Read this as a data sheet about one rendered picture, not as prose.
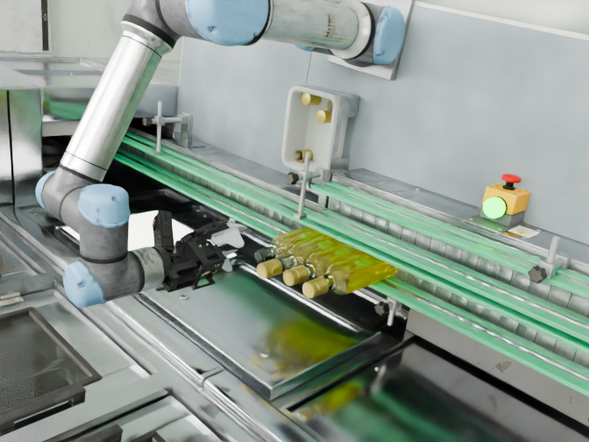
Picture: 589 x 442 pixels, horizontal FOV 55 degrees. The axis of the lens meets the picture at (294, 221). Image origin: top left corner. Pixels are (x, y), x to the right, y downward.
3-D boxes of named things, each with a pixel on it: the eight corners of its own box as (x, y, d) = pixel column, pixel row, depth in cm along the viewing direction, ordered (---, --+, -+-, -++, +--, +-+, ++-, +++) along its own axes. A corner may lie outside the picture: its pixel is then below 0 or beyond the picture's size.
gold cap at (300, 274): (295, 277, 123) (281, 282, 120) (297, 262, 122) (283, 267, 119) (308, 283, 121) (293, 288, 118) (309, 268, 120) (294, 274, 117)
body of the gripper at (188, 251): (217, 283, 109) (164, 300, 101) (194, 253, 113) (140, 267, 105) (230, 256, 105) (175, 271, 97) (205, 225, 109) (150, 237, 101)
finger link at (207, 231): (228, 238, 112) (189, 254, 107) (223, 232, 113) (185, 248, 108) (230, 223, 109) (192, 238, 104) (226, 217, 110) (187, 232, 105)
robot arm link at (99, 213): (59, 180, 91) (60, 243, 95) (93, 201, 84) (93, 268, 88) (104, 174, 96) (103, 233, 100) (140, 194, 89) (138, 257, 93)
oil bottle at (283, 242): (324, 240, 148) (265, 258, 133) (328, 220, 146) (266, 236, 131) (341, 248, 144) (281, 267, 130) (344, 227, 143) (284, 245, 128)
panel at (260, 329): (158, 216, 185) (53, 235, 161) (158, 207, 184) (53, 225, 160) (379, 343, 128) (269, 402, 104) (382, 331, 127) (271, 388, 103)
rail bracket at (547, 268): (551, 261, 108) (521, 278, 99) (562, 225, 106) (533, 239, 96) (572, 269, 106) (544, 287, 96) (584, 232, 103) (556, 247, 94)
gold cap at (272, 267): (270, 270, 125) (255, 275, 122) (272, 256, 124) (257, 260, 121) (280, 276, 123) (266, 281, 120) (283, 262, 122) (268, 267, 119)
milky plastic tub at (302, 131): (301, 161, 167) (280, 164, 161) (310, 83, 159) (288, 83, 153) (346, 177, 156) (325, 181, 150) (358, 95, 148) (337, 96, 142)
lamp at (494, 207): (485, 213, 121) (478, 215, 119) (489, 193, 120) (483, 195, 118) (504, 220, 119) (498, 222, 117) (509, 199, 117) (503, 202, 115)
